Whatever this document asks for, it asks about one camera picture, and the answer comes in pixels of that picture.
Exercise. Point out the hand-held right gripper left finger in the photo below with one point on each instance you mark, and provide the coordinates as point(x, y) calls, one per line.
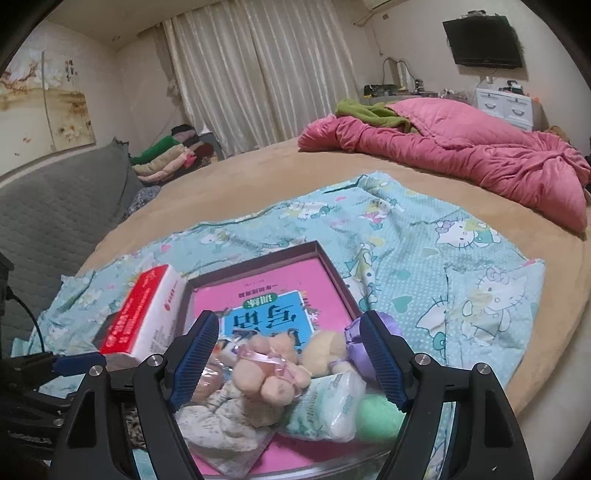
point(198, 355)

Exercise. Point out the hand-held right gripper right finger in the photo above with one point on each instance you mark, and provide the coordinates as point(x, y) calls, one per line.
point(383, 364)

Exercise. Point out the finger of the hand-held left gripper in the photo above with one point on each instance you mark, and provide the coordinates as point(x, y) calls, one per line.
point(74, 363)

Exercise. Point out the brown plush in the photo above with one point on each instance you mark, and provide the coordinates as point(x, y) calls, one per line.
point(212, 376)

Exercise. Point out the purple plush ball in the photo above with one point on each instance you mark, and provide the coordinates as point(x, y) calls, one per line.
point(355, 355)

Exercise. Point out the yellow plush toy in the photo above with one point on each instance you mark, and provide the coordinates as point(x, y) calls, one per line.
point(323, 346)

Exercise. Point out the floral white cloth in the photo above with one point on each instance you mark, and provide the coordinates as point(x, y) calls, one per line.
point(217, 424)

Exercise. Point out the green floral tissue pack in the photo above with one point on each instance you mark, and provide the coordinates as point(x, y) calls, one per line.
point(323, 406)

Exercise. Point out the beige plush bear pink ribbon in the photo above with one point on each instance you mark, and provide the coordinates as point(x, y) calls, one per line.
point(272, 383)

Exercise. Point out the shallow dark-rimmed box tray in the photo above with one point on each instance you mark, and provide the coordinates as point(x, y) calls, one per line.
point(258, 263)

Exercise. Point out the green egg-shaped sponge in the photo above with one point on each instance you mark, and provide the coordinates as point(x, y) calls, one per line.
point(374, 415)

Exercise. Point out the red tissue box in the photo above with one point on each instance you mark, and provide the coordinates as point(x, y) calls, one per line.
point(138, 314)

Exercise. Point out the cartoon cat printed blanket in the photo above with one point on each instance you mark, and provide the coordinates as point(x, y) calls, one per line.
point(415, 277)

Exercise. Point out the pink book with blue label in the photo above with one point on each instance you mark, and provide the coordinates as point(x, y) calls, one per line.
point(277, 286)

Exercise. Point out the grey quilted headboard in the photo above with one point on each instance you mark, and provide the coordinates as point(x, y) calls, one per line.
point(55, 221)

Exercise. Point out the dark patterned cloth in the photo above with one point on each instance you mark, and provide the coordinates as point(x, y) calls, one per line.
point(141, 201)

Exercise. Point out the round beige bed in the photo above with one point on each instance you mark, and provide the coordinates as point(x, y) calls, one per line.
point(258, 175)

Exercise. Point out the stack of folded clothes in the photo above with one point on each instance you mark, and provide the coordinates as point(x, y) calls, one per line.
point(171, 157)

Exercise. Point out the pink quilt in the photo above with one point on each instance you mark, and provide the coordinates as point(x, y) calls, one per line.
point(485, 152)

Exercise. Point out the green cloth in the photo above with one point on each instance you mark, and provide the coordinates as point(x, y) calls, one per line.
point(364, 115)

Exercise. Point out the cluttered dressing table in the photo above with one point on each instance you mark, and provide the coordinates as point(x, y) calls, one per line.
point(392, 91)

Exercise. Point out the white drawer cabinet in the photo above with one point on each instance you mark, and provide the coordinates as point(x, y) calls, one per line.
point(508, 108)

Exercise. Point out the white framed table mirror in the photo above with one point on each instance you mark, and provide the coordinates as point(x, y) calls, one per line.
point(397, 74)

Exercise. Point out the white curtain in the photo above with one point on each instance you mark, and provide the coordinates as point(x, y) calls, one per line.
point(258, 69)

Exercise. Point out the white air conditioner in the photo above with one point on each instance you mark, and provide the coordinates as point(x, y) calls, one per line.
point(376, 4)

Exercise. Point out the flower landscape wall painting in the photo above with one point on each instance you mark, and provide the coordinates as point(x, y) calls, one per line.
point(46, 106)

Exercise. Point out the black wall television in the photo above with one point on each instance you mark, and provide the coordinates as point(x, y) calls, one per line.
point(482, 41)

